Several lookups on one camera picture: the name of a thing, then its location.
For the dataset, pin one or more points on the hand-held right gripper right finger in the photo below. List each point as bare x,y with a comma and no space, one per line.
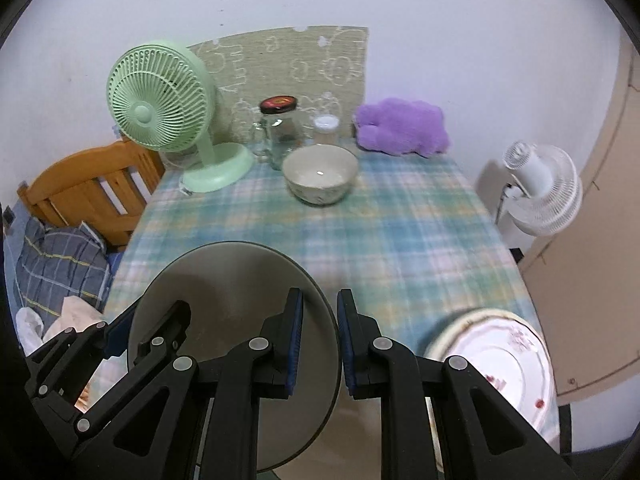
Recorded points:
347,340

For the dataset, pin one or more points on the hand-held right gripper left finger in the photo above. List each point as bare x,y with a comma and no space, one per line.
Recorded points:
295,340

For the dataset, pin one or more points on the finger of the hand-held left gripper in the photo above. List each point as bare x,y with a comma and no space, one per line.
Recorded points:
117,334
167,327

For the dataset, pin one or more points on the white crumpled cloth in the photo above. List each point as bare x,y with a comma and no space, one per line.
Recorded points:
75,315

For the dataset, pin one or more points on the blue plaid blanket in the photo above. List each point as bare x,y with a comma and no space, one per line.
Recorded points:
55,260

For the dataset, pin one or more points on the plaid pastel tablecloth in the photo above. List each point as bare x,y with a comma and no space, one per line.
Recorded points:
400,250

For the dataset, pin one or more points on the red flower scalloped plate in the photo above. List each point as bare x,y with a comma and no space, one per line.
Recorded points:
500,360

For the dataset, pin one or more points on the large grey floral ceramic bowl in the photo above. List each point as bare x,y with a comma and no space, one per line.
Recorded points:
320,170

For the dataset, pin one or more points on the glass jar with black lid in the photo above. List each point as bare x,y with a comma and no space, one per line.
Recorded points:
280,130

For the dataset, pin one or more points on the small jar with white lid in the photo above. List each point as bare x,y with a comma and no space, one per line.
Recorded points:
326,130

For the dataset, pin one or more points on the purple plush toy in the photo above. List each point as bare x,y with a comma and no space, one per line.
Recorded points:
400,127

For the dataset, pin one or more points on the green desk fan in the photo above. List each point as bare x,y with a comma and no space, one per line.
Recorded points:
150,105

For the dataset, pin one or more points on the beige door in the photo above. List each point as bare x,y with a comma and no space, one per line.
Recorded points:
590,285

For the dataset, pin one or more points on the white standing fan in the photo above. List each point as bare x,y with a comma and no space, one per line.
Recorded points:
550,190

